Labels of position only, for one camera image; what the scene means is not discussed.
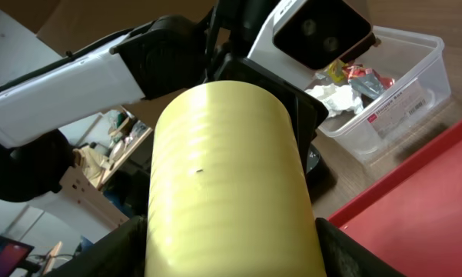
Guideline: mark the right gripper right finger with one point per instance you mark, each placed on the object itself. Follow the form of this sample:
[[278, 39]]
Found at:
[[343, 257]]

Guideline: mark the white tissue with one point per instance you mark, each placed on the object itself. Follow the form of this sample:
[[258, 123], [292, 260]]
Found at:
[[337, 99]]

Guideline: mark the yellow cup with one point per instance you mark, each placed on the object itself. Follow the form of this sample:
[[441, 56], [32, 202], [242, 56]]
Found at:
[[228, 195]]

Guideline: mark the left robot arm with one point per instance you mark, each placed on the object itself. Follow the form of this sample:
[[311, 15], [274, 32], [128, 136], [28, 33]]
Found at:
[[172, 45]]

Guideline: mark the laptop screen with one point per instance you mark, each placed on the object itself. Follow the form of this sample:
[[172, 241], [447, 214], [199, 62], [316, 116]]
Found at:
[[12, 253]]

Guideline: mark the yellow foil wrapper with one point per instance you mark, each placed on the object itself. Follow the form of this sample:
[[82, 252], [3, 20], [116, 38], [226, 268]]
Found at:
[[334, 72]]

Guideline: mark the red snack wrapper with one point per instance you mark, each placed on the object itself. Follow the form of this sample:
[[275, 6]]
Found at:
[[366, 80]]

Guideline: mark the red serving tray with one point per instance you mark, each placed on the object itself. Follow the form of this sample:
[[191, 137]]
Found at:
[[412, 218]]

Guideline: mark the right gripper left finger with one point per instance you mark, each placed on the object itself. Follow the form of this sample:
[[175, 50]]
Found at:
[[121, 253]]

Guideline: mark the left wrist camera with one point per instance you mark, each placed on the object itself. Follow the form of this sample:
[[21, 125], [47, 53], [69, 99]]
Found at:
[[301, 37]]

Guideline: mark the cluttered wooden shelf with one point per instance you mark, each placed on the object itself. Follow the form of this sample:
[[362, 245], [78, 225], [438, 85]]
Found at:
[[127, 144]]

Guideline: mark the clear plastic waste bin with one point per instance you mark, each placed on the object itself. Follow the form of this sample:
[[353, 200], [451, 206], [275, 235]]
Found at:
[[415, 62]]

